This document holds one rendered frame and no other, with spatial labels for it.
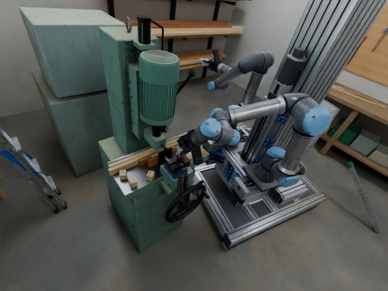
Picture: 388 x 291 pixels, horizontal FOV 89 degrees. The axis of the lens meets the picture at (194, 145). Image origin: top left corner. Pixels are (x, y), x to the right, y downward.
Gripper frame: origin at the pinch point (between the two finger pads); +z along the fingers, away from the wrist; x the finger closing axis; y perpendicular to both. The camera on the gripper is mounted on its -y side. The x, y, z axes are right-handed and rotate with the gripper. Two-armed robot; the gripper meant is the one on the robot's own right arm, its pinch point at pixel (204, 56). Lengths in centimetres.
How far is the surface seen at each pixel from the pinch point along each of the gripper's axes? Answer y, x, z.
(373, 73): 43, 238, -90
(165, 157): 16, -87, -67
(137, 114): -7, -92, -49
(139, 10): 4, 30, 178
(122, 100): -11, -95, -39
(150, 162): 17, -96, -64
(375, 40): 8, 242, -68
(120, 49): -37, -90, -39
